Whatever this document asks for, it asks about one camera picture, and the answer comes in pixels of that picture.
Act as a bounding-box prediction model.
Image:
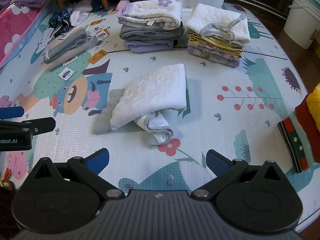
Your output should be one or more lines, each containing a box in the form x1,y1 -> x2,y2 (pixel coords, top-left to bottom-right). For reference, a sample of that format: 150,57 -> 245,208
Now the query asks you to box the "yellow folded garment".
187,31 -> 243,57

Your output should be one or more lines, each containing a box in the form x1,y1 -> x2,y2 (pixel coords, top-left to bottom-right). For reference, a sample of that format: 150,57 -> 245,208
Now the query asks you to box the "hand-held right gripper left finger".
32,148 -> 125,200

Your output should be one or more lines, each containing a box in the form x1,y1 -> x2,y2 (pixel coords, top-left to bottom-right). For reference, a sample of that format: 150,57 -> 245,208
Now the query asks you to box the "white crumpled cloth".
69,10 -> 88,27

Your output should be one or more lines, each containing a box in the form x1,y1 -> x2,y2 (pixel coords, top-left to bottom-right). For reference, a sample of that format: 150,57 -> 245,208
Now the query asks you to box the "grey folded sweater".
42,27 -> 88,65

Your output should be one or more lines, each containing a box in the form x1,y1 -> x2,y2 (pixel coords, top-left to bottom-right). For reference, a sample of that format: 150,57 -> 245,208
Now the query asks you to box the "beige folded sweater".
46,41 -> 91,71

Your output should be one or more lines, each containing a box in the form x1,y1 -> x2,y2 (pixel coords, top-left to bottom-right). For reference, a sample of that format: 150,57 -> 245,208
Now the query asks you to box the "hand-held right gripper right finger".
191,149 -> 285,200

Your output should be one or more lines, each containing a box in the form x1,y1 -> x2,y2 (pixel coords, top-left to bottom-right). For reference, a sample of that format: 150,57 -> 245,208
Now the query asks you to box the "printed play mat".
0,0 -> 320,240

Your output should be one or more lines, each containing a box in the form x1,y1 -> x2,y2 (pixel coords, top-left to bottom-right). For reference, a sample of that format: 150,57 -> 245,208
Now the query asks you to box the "scattered playing cards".
58,20 -> 111,81

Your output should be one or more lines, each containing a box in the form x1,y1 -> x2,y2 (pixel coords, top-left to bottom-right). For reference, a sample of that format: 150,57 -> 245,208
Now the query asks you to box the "pink floral blanket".
0,1 -> 52,68

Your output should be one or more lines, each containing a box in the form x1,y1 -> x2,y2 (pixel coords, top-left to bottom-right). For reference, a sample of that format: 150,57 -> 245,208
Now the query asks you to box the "small white garment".
34,27 -> 55,55

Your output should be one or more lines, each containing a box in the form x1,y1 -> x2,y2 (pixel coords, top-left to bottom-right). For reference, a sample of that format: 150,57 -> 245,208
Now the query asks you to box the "grey folded garment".
119,22 -> 186,42

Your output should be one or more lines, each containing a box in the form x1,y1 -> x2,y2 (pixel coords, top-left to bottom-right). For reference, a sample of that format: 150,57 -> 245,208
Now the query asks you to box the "white plastic bucket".
283,0 -> 320,50

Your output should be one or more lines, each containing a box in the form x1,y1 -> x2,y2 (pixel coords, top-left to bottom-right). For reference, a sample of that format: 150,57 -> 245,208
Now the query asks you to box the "purple patterned folded garment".
187,42 -> 242,68

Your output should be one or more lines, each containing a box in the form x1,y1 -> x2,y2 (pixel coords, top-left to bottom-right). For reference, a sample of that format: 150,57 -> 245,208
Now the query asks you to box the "pile of pastel socks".
118,0 -> 183,30

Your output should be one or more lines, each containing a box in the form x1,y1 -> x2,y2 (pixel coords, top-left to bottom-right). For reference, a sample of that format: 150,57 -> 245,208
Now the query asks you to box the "yellow folded cloth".
306,82 -> 320,128

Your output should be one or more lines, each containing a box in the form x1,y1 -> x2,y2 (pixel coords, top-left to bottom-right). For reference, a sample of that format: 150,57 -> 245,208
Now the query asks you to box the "navy polka dot cloth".
48,9 -> 72,37

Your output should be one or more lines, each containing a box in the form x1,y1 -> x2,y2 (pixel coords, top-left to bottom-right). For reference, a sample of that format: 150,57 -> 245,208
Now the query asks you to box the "striped green red black cloth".
277,117 -> 320,174

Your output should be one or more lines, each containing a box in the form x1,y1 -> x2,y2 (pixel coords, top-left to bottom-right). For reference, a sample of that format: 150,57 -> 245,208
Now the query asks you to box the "white quilted garment grey trim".
185,3 -> 251,45
94,63 -> 188,151

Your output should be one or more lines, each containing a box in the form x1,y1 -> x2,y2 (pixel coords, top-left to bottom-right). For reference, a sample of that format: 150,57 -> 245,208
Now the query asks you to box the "pale pink cloth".
73,0 -> 93,13

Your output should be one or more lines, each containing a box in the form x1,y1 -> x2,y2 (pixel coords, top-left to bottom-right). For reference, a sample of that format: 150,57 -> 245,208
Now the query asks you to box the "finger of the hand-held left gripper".
0,106 -> 25,121
21,117 -> 56,137

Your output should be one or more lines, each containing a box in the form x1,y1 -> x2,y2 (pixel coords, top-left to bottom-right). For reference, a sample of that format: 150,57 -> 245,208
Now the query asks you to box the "red folded cloth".
294,97 -> 320,144

